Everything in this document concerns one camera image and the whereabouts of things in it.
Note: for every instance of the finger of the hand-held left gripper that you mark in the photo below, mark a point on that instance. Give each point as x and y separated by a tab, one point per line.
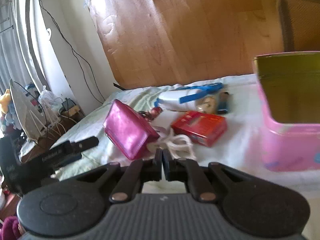
85	143
72	158

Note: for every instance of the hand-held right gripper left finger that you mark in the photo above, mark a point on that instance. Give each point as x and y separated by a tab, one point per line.
158	165

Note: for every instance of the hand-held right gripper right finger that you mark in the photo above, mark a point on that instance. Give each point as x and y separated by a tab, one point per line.
167	166

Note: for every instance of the magenta glossy wallet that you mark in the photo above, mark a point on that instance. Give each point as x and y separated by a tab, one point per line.
126	127

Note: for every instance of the red cardboard box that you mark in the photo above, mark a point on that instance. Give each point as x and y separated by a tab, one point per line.
200	127

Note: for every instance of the white plastic bottle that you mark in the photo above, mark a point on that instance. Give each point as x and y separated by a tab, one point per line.
172	100

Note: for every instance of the gold bell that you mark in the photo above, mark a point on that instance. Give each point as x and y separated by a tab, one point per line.
206	105

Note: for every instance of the blue lighter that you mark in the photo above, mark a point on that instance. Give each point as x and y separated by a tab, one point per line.
223	103

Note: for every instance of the blue polka-dot bow headband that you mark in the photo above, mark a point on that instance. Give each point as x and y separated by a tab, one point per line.
200	88

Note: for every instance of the pink biscuit tin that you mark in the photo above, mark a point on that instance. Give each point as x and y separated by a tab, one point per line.
285	140

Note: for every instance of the pale green patterned bed sheet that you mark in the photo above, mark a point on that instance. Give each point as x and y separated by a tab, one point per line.
82	120

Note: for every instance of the grey power adapter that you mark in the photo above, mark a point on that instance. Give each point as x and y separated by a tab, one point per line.
67	103

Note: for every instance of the clear plastic bag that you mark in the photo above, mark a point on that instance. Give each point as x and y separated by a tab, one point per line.
47	97

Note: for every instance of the purple plush toy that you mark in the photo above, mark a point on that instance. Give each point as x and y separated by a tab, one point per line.
10	228

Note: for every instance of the yellow plush toy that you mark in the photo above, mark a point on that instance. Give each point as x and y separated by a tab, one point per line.
5	102

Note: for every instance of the white curtain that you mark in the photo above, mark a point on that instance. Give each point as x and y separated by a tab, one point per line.
22	30

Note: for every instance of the wood-pattern vinyl sheet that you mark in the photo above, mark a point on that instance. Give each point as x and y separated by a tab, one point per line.
187	35

